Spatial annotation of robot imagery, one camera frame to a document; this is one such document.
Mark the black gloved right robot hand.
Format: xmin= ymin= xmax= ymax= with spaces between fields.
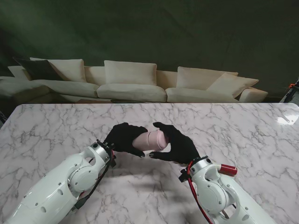
xmin=149 ymin=121 xmax=201 ymax=165

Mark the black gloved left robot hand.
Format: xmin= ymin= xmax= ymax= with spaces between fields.
xmin=103 ymin=122 xmax=149 ymax=158

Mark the pink thermos body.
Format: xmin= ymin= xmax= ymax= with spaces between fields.
xmin=132 ymin=132 xmax=150 ymax=151

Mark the pink thermos lid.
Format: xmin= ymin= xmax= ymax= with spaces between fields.
xmin=147 ymin=129 xmax=169 ymax=150

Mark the cream fabric sofa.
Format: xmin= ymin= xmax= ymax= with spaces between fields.
xmin=0 ymin=57 xmax=269 ymax=104

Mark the cream sofa cushion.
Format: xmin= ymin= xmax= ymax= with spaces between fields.
xmin=206 ymin=72 xmax=259 ymax=98
xmin=176 ymin=66 xmax=239 ymax=91
xmin=104 ymin=60 xmax=157 ymax=86
xmin=29 ymin=57 xmax=85 ymax=83

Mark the dark brown sofa cushion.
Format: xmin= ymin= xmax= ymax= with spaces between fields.
xmin=13 ymin=56 xmax=64 ymax=82

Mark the white stand with orange clamp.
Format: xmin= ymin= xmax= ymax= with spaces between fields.
xmin=280 ymin=78 xmax=299 ymax=103

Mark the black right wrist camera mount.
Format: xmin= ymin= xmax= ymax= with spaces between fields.
xmin=178 ymin=169 xmax=190 ymax=183

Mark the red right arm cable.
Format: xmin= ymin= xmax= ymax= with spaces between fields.
xmin=187 ymin=161 xmax=213 ymax=221

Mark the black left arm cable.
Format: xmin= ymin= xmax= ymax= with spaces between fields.
xmin=73 ymin=151 xmax=117 ymax=213

